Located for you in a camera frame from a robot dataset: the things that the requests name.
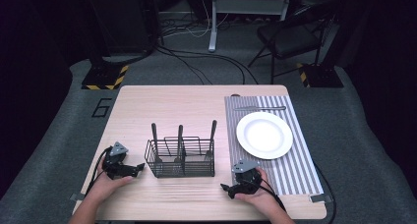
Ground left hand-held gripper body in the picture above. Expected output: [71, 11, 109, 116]
[102, 140, 138, 181]

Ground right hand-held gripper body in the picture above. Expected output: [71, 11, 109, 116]
[229, 159, 264, 199]

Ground person's left hand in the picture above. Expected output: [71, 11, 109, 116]
[86, 156, 136, 204]

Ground person's right hand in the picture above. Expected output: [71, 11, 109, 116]
[234, 167, 280, 216]

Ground white round plate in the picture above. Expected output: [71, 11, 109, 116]
[235, 111, 294, 161]

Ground grey striped placemat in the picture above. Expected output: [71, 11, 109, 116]
[223, 94, 325, 196]

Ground black base with hazard stripes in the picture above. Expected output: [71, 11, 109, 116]
[296, 63, 345, 88]
[81, 63, 130, 91]

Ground dark curtain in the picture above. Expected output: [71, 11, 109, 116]
[338, 0, 417, 163]
[0, 0, 99, 200]

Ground black equipment cabinet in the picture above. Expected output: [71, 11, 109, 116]
[86, 0, 159, 59]

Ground black folding chair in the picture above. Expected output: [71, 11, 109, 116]
[247, 1, 332, 84]

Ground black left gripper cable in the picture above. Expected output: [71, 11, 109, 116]
[86, 145, 114, 196]

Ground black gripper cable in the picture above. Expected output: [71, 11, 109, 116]
[252, 176, 287, 212]
[86, 145, 114, 196]

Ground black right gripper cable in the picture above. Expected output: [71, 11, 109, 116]
[252, 176, 287, 212]

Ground black-handled utensil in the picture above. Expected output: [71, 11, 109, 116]
[174, 124, 185, 163]
[150, 122, 162, 163]
[205, 119, 218, 160]

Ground black wire cutlery caddy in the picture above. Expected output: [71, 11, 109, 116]
[144, 136, 216, 179]

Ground black cable beside table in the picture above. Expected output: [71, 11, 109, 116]
[312, 160, 338, 224]

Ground black floor cable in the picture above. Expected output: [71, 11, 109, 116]
[154, 45, 214, 86]
[156, 46, 260, 85]

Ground white floor cable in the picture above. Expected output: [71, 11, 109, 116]
[161, 0, 231, 39]

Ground white metal stand frame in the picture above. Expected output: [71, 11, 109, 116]
[208, 0, 293, 53]

